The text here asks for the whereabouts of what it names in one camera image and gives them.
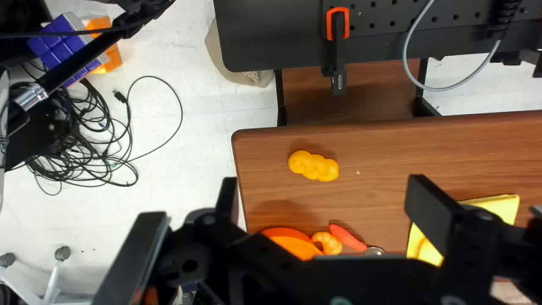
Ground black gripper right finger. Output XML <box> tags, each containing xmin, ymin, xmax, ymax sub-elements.
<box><xmin>405</xmin><ymin>172</ymin><xmax>471</xmax><ymax>267</ymax></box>

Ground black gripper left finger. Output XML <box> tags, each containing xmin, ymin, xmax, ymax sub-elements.
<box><xmin>91</xmin><ymin>210</ymin><xmax>173</xmax><ymax>305</ymax></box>

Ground orange lumpy toy food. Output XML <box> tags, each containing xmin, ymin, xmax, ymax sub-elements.
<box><xmin>286</xmin><ymin>147</ymin><xmax>342</xmax><ymax>184</ymax></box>

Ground orange plastic bowl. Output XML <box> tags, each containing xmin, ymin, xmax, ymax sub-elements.
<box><xmin>259</xmin><ymin>225</ymin><xmax>327</xmax><ymax>262</ymax></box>

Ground yellow folded cloth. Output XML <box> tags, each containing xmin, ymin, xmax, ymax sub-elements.
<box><xmin>405</xmin><ymin>193</ymin><xmax>521</xmax><ymax>267</ymax></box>

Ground brown wooden table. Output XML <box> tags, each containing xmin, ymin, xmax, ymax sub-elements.
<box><xmin>232</xmin><ymin>110</ymin><xmax>542</xmax><ymax>260</ymax></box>

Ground small metal spoon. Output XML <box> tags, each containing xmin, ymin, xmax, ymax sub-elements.
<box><xmin>364</xmin><ymin>243</ymin><xmax>389</xmax><ymax>257</ymax></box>

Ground white metal stand legs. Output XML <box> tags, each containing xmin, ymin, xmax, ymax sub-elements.
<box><xmin>0</xmin><ymin>243</ymin><xmax>74</xmax><ymax>305</ymax></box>

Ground orange toy carrot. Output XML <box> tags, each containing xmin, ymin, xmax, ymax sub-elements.
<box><xmin>327</xmin><ymin>221</ymin><xmax>369</xmax><ymax>254</ymax></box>

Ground orange curled toy food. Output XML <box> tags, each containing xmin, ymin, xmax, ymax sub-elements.
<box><xmin>310</xmin><ymin>228</ymin><xmax>344</xmax><ymax>257</ymax></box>

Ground lower wooden shelf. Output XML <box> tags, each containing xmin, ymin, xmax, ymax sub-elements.
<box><xmin>279</xmin><ymin>57</ymin><xmax>430</xmax><ymax>127</ymax></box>

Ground orange box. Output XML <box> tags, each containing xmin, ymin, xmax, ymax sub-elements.
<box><xmin>83</xmin><ymin>15</ymin><xmax>123</xmax><ymax>76</ymax></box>

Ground black tripod bar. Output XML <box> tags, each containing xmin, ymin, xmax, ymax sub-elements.
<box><xmin>13</xmin><ymin>0</ymin><xmax>176</xmax><ymax>111</ymax></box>

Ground purple cube box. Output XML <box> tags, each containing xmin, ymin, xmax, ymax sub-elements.
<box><xmin>25</xmin><ymin>13</ymin><xmax>108</xmax><ymax>86</ymax></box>

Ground black pegboard cart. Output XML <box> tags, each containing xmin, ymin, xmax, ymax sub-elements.
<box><xmin>211</xmin><ymin>0</ymin><xmax>542</xmax><ymax>72</ymax></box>

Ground tangled black floor cables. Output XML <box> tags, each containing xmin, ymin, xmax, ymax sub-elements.
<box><xmin>22</xmin><ymin>74</ymin><xmax>186</xmax><ymax>196</ymax></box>

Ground black clamp orange handle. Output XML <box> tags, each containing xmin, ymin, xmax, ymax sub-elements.
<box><xmin>320</xmin><ymin>5</ymin><xmax>352</xmax><ymax>96</ymax></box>

